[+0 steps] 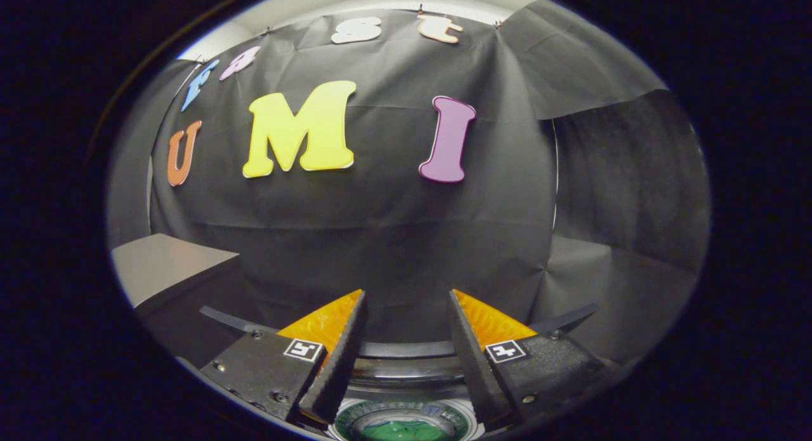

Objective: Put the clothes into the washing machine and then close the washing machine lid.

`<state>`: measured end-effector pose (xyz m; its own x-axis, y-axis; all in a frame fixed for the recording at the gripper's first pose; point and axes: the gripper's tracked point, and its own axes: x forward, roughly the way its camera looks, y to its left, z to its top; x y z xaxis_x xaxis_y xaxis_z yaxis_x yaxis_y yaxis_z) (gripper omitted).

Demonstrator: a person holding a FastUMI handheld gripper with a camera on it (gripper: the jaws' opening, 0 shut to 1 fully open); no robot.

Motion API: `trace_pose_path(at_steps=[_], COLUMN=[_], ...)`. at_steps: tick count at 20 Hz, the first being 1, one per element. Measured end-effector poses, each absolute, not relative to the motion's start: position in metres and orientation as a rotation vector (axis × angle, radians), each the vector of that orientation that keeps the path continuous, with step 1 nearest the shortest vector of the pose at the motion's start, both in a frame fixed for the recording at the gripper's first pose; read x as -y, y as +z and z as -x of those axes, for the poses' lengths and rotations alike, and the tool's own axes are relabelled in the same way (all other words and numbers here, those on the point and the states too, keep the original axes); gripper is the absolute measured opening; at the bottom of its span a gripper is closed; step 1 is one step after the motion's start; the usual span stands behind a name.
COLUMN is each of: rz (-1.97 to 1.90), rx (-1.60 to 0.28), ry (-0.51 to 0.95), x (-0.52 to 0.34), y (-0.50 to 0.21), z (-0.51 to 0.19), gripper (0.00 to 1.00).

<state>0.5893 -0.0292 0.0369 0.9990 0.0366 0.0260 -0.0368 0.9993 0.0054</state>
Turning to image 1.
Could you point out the green polo shirt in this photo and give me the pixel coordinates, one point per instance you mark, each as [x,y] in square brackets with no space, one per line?
[403,431]

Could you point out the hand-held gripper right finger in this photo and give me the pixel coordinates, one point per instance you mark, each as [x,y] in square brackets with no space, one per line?
[472,371]

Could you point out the washing machine lid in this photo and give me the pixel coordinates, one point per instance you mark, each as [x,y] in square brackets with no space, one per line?
[412,377]

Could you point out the dark grey washing machine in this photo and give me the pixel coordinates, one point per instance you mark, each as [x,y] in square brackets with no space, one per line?
[344,422]

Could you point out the grey cabinet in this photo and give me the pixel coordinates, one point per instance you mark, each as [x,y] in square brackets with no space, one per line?
[165,263]

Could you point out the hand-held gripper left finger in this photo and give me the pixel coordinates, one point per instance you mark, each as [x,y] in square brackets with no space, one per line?
[339,371]

